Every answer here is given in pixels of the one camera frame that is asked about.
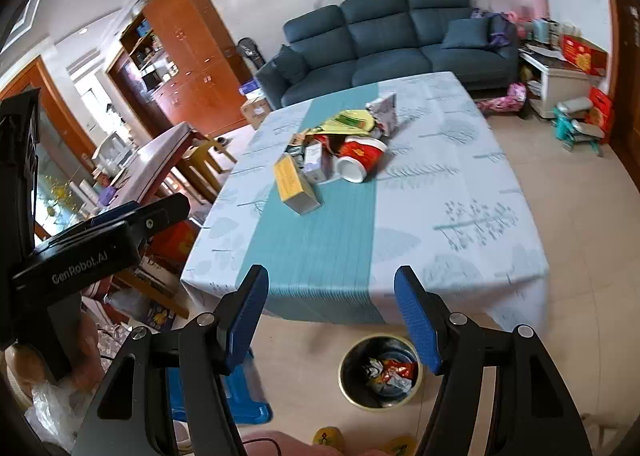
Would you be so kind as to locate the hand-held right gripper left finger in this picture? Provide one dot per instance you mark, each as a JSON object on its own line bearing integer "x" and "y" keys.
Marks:
{"x": 245, "y": 321}

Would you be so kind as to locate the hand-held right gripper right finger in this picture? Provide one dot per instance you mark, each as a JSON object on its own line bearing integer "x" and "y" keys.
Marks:
{"x": 417, "y": 321}

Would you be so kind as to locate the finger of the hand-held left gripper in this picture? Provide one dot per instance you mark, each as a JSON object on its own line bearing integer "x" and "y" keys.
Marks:
{"x": 120, "y": 213}
{"x": 165, "y": 216}

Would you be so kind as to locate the red snack packet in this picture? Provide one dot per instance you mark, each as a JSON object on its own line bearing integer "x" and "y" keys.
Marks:
{"x": 397, "y": 370}

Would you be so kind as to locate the dark bin with yellow rim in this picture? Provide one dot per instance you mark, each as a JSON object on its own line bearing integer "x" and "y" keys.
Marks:
{"x": 350, "y": 386}

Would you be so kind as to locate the cream yellow carton box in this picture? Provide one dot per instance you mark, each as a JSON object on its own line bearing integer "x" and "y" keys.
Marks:
{"x": 292, "y": 180}

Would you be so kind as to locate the dark green small box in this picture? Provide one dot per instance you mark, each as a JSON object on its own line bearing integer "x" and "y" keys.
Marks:
{"x": 296, "y": 150}

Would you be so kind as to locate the small white carton box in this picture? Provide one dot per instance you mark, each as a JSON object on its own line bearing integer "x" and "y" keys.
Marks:
{"x": 315, "y": 158}

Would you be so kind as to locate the red brown snack bag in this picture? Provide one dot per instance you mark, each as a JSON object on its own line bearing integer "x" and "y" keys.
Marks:
{"x": 325, "y": 143}

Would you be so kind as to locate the red instant noodle cup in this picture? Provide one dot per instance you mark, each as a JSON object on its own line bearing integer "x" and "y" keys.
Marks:
{"x": 360, "y": 153}

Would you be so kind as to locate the yellow green plastic bag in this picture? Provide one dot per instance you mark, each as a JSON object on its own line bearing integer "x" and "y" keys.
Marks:
{"x": 350, "y": 120}

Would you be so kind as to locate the silver foil bag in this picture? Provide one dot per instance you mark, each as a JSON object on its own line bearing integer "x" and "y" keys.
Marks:
{"x": 385, "y": 110}

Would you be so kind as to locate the person's left forearm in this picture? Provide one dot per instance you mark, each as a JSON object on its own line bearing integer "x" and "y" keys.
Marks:
{"x": 92, "y": 336}

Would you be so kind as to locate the red plastic container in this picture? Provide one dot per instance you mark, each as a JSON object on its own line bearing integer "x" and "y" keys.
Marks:
{"x": 172, "y": 243}

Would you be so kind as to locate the wooden dining table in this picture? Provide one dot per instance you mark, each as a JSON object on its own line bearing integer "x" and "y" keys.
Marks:
{"x": 155, "y": 155}

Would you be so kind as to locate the yellow plastic stool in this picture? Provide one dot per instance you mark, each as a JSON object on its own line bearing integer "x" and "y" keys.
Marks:
{"x": 202, "y": 158}

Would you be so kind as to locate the blue plastic stool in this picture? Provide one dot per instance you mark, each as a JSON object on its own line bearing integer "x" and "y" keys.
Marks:
{"x": 245, "y": 396}

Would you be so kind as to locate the table with tree-pattern cloth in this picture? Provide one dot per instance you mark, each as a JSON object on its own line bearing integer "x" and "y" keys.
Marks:
{"x": 425, "y": 216}

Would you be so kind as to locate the person's right yellow slipper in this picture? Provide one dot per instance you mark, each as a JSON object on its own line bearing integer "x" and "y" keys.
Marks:
{"x": 400, "y": 447}

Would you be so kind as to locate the person's yellow slipper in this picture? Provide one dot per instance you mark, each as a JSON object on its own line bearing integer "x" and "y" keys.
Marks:
{"x": 400, "y": 447}
{"x": 327, "y": 437}

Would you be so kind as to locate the person's left leg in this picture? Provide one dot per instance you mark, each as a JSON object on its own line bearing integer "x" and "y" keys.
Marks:
{"x": 300, "y": 446}

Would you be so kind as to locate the cardboard box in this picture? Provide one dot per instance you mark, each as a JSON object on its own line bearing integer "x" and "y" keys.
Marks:
{"x": 256, "y": 111}

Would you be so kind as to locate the person's left yellow slipper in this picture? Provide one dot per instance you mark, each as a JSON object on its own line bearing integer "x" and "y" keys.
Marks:
{"x": 327, "y": 437}

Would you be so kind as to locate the clear plastic bag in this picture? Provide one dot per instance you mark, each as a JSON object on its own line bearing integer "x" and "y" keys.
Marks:
{"x": 55, "y": 411}

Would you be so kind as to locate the purple packet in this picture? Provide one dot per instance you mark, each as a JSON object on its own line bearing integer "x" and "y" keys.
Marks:
{"x": 250, "y": 88}

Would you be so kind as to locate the wooden cabinet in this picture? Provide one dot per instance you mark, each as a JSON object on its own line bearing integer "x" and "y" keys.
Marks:
{"x": 190, "y": 35}

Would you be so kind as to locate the black racket bag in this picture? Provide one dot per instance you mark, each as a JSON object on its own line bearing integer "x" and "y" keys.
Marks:
{"x": 250, "y": 53}

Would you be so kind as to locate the dark blue sofa cushion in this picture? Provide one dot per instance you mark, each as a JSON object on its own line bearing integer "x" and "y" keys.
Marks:
{"x": 465, "y": 33}
{"x": 291, "y": 64}

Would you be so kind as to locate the pink patterned bag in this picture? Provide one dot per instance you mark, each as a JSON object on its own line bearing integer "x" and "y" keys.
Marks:
{"x": 502, "y": 99}

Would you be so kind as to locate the teal step stools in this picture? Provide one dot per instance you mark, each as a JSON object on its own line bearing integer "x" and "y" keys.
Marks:
{"x": 577, "y": 128}

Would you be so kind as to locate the white side cabinet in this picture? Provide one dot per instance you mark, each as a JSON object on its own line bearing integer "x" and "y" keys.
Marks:
{"x": 560, "y": 83}

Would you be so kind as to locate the red gift bag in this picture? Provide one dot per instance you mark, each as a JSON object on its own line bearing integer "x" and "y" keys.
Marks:
{"x": 601, "y": 113}

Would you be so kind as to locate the blue sofa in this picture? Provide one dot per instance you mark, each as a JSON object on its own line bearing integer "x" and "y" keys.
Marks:
{"x": 380, "y": 30}

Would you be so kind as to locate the purple backpack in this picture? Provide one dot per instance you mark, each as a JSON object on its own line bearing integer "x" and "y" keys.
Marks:
{"x": 502, "y": 30}

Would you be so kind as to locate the red gift box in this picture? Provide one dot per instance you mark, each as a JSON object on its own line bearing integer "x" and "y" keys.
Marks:
{"x": 582, "y": 55}

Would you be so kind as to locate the pale green appliance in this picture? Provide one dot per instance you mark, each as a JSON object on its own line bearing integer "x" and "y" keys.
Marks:
{"x": 544, "y": 30}

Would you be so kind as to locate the pink gift bag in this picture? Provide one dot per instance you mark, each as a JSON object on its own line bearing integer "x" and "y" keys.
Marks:
{"x": 534, "y": 9}

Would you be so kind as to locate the wooden door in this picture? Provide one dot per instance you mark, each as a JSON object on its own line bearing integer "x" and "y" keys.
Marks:
{"x": 627, "y": 60}

